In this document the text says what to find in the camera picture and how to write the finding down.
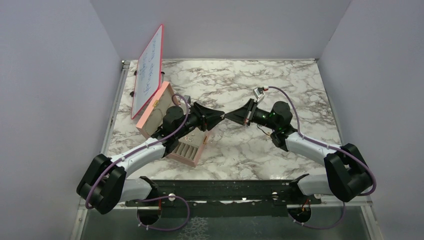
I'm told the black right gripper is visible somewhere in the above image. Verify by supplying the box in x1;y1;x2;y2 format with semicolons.
224;98;278;131

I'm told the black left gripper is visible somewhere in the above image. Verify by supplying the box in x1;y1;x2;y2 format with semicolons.
175;102;225;138

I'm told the pink jewelry box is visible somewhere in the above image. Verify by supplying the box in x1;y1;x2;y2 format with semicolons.
136;81;211;167

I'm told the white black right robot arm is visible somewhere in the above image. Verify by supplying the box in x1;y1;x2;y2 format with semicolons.
224;99;373;204

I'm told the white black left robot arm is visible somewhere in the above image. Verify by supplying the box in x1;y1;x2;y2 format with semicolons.
76;102;225;215

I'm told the crystal drop earring upper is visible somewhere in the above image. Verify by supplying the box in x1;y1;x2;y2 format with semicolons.
184;133;196;142

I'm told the pink framed whiteboard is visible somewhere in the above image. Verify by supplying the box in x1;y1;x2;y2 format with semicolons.
130;24;164;119

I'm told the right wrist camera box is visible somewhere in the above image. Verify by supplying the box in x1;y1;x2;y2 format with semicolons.
253;86;269;104

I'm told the black wire whiteboard stand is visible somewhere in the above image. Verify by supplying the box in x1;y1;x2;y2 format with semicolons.
129;68;166;98

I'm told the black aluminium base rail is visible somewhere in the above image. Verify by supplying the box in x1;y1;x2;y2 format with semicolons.
125;179;342;218

